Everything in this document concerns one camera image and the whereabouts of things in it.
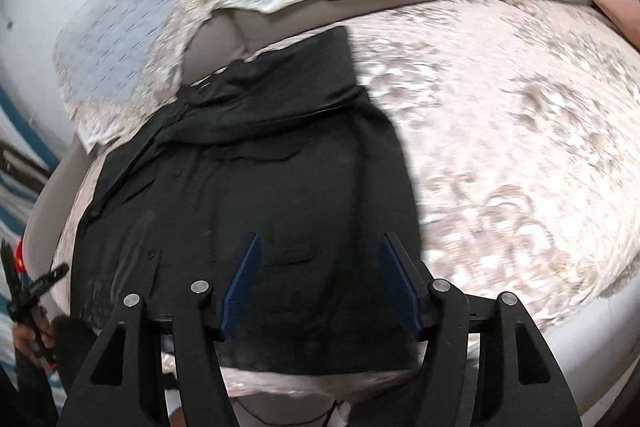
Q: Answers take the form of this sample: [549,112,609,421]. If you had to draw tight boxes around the black garment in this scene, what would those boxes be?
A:
[70,27,421,375]

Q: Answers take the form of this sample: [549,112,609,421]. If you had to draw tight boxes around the person's left hand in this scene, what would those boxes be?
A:
[12,308,55,366]

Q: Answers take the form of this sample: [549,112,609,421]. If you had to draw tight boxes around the blue white striped rug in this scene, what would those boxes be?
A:
[1,86,65,412]

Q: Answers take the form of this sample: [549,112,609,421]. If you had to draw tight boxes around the beige floral quilted bedspread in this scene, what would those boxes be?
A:
[52,0,639,399]

